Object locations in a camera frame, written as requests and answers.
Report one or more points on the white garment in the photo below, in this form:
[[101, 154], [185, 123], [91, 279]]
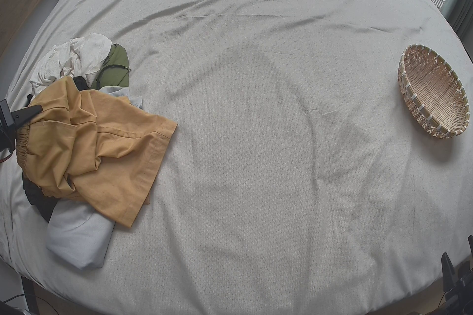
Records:
[[79, 55]]

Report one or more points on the bed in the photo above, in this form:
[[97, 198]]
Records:
[[266, 114]]

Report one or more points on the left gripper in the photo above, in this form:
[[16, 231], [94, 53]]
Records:
[[5, 114]]

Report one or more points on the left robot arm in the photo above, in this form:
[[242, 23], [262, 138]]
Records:
[[4, 142]]

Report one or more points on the pale grey garment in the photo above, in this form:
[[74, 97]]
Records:
[[79, 239]]

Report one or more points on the mustard yellow shorts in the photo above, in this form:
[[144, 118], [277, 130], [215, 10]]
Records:
[[107, 143]]

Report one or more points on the round woven basket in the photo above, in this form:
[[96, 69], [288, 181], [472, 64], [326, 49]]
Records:
[[430, 88]]

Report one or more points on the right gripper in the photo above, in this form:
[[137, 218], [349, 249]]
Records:
[[462, 291]]

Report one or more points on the green garment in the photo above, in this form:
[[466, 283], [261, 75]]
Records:
[[117, 66]]

